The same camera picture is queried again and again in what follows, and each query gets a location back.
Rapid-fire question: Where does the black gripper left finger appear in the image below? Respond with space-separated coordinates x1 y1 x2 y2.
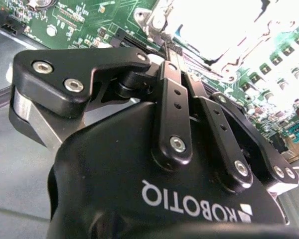
8 42 194 172

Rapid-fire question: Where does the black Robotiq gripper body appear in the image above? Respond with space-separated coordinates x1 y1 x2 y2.
46 101 299 239

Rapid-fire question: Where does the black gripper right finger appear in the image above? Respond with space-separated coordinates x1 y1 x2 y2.
175 49 299 191

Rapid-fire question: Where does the metal socket cover frame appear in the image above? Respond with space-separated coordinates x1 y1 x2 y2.
149 0 299 68

